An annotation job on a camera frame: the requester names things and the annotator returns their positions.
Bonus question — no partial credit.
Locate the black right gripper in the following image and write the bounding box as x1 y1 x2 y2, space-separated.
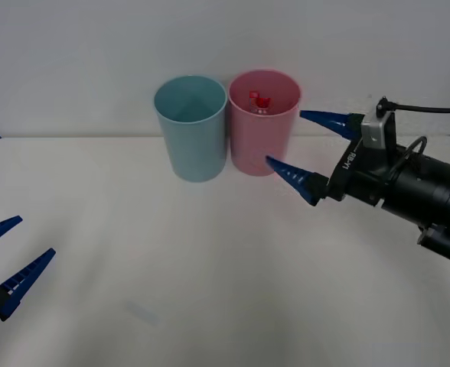
266 109 406 209

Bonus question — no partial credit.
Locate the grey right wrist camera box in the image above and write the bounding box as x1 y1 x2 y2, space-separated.
360 96 397 151

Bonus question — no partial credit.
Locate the clear plastic bottle red cap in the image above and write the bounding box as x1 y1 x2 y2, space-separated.
248 90 272 115

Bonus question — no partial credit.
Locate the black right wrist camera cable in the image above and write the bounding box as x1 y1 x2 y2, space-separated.
377 96 450 175

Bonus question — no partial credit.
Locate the pink plastic bin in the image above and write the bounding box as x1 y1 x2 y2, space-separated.
227 70 302 177

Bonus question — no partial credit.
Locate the pale blue plastic bin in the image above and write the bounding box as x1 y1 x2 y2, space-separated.
153 74 228 184

